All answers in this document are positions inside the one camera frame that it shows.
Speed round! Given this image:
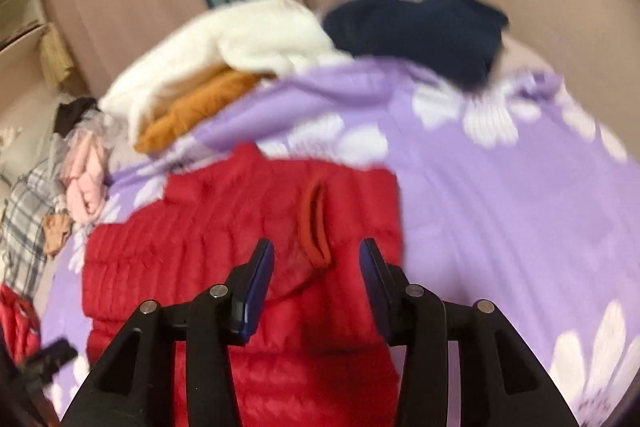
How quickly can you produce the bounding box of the white fleece garment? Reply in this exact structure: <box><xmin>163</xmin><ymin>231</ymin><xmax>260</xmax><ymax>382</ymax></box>
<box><xmin>100</xmin><ymin>0</ymin><xmax>351</xmax><ymax>142</ymax></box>

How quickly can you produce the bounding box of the small tan cloth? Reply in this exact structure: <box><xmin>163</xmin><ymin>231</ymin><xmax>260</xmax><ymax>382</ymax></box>
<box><xmin>42</xmin><ymin>213</ymin><xmax>74</xmax><ymax>258</ymax></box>

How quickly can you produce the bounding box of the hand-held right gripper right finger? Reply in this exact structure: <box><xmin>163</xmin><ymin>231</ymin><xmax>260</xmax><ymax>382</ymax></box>
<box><xmin>359</xmin><ymin>237</ymin><xmax>581</xmax><ymax>427</ymax></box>

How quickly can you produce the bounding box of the mustard garment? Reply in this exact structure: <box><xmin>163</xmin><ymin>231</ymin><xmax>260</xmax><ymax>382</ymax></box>
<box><xmin>135</xmin><ymin>69</ymin><xmax>271</xmax><ymax>155</ymax></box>

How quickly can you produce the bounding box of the navy garment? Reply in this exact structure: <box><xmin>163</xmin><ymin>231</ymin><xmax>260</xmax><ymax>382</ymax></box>
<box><xmin>322</xmin><ymin>0</ymin><xmax>508</xmax><ymax>88</ymax></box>

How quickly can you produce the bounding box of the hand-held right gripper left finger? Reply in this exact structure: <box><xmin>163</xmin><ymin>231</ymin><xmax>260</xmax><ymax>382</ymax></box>
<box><xmin>60</xmin><ymin>238</ymin><xmax>275</xmax><ymax>427</ymax></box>

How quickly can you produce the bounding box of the pink garment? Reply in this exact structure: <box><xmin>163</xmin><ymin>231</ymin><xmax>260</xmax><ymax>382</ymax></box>
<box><xmin>62</xmin><ymin>132</ymin><xmax>109</xmax><ymax>226</ymax></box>

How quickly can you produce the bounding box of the grey blanket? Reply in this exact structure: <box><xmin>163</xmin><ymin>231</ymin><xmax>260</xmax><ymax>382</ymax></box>
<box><xmin>97</xmin><ymin>113</ymin><xmax>133</xmax><ymax>178</ymax></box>

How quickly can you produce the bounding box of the grey plaid garment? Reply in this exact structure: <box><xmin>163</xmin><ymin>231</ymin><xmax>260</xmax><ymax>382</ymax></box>
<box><xmin>0</xmin><ymin>152</ymin><xmax>68</xmax><ymax>299</ymax></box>

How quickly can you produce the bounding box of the purple floral bedsheet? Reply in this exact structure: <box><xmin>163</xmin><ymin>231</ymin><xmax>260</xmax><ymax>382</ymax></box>
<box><xmin>40</xmin><ymin>57</ymin><xmax>636</xmax><ymax>427</ymax></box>

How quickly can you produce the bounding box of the tan box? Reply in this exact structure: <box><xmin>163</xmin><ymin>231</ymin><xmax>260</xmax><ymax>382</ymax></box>
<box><xmin>40</xmin><ymin>24</ymin><xmax>76</xmax><ymax>88</ymax></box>

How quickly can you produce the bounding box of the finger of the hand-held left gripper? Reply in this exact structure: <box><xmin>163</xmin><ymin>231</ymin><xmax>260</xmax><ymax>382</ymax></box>
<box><xmin>25</xmin><ymin>339</ymin><xmax>79</xmax><ymax>383</ymax></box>

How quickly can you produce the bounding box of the red quilted cloth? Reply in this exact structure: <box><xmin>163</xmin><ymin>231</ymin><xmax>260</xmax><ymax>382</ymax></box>
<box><xmin>0</xmin><ymin>284</ymin><xmax>42</xmax><ymax>364</ymax></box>

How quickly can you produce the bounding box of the red puffer jacket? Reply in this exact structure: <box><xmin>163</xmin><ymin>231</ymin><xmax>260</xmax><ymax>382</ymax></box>
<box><xmin>82</xmin><ymin>144</ymin><xmax>406</xmax><ymax>427</ymax></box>

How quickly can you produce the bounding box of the black cloth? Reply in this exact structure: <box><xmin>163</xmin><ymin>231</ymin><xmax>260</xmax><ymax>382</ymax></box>
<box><xmin>54</xmin><ymin>99</ymin><xmax>98</xmax><ymax>136</ymax></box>

